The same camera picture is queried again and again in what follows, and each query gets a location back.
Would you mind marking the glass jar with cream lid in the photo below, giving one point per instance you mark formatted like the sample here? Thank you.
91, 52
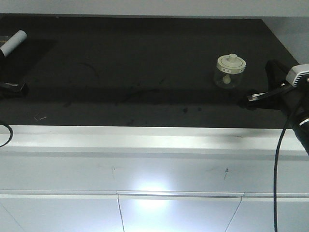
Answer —
229, 71

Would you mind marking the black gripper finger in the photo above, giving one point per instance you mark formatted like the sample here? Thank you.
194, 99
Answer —
11, 90
277, 73
273, 99

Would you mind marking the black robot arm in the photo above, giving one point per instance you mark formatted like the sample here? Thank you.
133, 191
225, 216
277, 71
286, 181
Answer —
297, 111

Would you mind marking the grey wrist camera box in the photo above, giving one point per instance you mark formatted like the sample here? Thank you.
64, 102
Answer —
296, 73

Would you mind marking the white rolled paper tube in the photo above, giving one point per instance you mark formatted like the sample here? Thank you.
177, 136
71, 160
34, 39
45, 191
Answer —
13, 42

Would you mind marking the white fume hood base cabinet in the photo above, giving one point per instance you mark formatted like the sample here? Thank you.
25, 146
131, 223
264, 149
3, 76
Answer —
137, 179

